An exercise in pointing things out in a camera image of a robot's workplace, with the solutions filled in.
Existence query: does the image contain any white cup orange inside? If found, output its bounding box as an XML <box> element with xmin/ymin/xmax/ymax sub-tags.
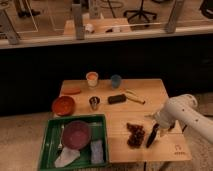
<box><xmin>86</xmin><ymin>72</ymin><xmax>98</xmax><ymax>87</ymax></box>

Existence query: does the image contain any black office chair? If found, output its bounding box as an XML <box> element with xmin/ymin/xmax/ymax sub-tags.
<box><xmin>123</xmin><ymin>0</ymin><xmax>157</xmax><ymax>23</ymax></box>

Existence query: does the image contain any white cloth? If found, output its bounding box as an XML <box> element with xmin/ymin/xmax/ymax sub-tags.
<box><xmin>54</xmin><ymin>147</ymin><xmax>80</xmax><ymax>168</ymax></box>

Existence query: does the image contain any blue-grey sponge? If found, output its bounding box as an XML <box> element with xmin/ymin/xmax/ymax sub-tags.
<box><xmin>90</xmin><ymin>140</ymin><xmax>104</xmax><ymax>164</ymax></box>

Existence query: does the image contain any red-orange bowl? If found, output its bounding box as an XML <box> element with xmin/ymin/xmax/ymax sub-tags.
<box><xmin>51</xmin><ymin>96</ymin><xmax>75</xmax><ymax>116</ymax></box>

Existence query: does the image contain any small metal cup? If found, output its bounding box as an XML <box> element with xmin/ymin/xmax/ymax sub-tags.
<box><xmin>89</xmin><ymin>96</ymin><xmax>100</xmax><ymax>110</ymax></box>

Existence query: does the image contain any blue cup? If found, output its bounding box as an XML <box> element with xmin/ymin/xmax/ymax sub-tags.
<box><xmin>110</xmin><ymin>74</ymin><xmax>122</xmax><ymax>89</ymax></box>

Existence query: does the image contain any orange carrot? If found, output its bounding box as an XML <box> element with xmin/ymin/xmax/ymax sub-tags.
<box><xmin>62</xmin><ymin>88</ymin><xmax>81</xmax><ymax>95</ymax></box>

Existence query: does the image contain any maroon bowl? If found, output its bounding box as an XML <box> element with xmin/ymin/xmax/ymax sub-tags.
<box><xmin>62</xmin><ymin>120</ymin><xmax>91</xmax><ymax>150</ymax></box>

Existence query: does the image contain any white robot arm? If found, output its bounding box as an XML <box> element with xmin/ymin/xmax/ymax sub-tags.
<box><xmin>154</xmin><ymin>94</ymin><xmax>213</xmax><ymax>144</ymax></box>

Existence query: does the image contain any black rectangular eraser block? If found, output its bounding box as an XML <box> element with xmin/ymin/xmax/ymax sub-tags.
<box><xmin>108</xmin><ymin>94</ymin><xmax>126</xmax><ymax>104</ymax></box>

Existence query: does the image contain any dark grape bunch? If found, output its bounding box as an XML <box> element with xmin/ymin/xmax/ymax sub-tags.
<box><xmin>127</xmin><ymin>123</ymin><xmax>145</xmax><ymax>148</ymax></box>

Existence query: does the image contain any yellow banana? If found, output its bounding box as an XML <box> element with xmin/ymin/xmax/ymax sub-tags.
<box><xmin>125</xmin><ymin>90</ymin><xmax>145</xmax><ymax>105</ymax></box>

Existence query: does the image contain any background wooden table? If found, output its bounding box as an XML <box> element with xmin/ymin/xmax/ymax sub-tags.
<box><xmin>64</xmin><ymin>18</ymin><xmax>131</xmax><ymax>36</ymax></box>

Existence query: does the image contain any green plastic tray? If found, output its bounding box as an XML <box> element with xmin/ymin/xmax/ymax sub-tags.
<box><xmin>38</xmin><ymin>114</ymin><xmax>109</xmax><ymax>171</ymax></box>

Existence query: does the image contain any black brush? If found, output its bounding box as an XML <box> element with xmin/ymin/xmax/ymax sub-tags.
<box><xmin>146</xmin><ymin>123</ymin><xmax>159</xmax><ymax>148</ymax></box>

